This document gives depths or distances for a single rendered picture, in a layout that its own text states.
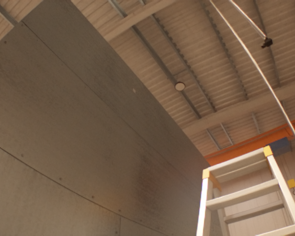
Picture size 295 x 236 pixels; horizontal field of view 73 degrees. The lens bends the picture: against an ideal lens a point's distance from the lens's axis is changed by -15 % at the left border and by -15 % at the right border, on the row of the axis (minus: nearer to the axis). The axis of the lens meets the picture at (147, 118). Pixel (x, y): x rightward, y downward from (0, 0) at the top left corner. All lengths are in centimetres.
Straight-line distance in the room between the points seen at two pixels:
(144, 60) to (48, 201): 711
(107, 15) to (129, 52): 146
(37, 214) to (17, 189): 10
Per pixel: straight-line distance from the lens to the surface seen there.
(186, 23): 712
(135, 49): 747
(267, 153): 109
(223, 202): 97
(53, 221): 81
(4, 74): 89
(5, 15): 781
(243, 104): 917
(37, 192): 79
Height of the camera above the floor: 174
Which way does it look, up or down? 44 degrees up
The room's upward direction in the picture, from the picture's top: straight up
